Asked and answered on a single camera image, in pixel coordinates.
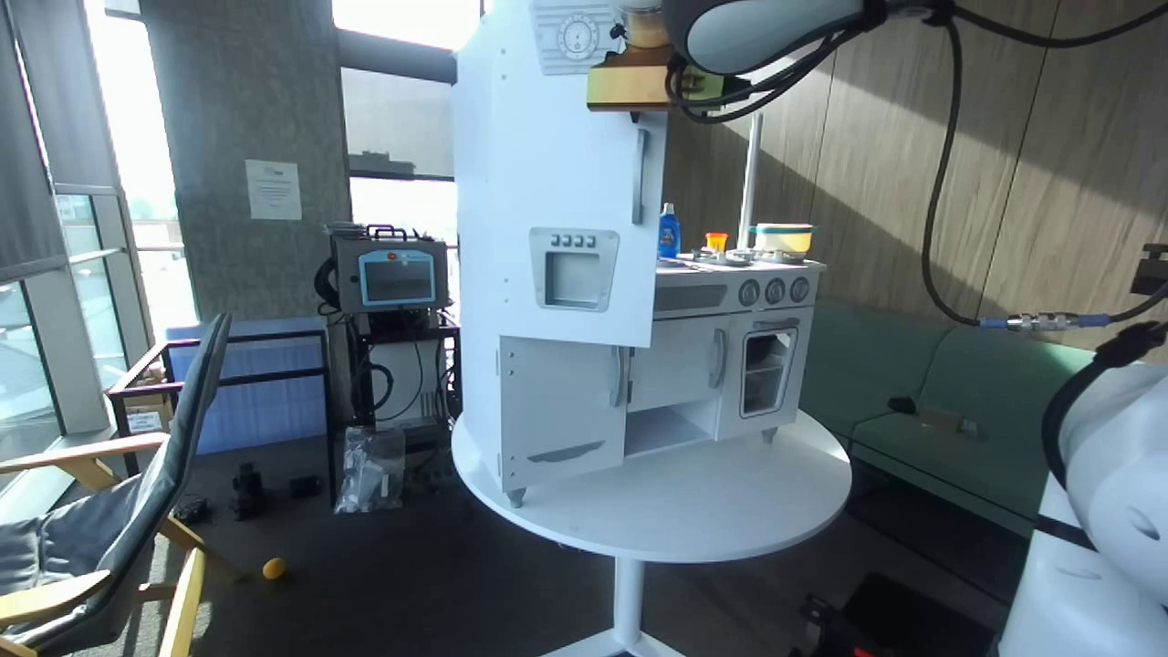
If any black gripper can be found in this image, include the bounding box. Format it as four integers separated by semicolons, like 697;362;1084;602
619;0;686;66

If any tall white fridge door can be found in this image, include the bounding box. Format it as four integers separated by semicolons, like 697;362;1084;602
491;0;669;354

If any white door with grey handle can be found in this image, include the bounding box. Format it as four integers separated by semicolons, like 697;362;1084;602
628;318;735;412

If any white oven door with window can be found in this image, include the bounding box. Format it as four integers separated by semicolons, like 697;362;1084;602
735;318;809;422

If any small white door grey swoosh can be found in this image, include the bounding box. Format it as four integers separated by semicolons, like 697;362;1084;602
498;330;634;497

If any white toy kitchen cabinet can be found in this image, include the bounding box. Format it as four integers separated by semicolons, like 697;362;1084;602
449;0;833;508

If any blue bottle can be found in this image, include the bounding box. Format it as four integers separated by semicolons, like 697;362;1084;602
656;200;681;264

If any yellow green toy box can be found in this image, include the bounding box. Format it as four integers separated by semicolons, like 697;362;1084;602
752;219;818;264

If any grey device with screen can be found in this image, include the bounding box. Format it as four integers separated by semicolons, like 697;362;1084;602
330;223;454;318

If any white paper notice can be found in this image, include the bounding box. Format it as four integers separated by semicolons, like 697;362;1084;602
242;157;307;225

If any black equipment cart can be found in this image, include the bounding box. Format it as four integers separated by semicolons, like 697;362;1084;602
321;307;468;466

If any green sofa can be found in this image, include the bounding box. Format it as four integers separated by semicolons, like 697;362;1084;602
798;301;1099;541

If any clear plastic bag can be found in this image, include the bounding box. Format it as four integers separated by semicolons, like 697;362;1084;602
333;419;409;518

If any blue panel wooden bench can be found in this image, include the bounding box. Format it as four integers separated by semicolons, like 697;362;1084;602
106;318;341;459

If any blocky black floor object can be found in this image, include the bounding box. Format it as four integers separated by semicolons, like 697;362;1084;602
231;459;269;522

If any black floor case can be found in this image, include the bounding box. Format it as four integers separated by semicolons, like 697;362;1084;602
797;570;995;657

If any wooden chair grey cushion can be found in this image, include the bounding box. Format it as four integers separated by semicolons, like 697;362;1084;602
0;310;232;657

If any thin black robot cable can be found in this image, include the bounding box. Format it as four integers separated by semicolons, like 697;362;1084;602
916;0;1168;334

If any round white pedestal table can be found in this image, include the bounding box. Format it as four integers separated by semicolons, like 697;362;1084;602
449;405;854;657

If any black cable bundle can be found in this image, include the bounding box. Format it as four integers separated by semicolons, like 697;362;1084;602
1037;242;1168;487

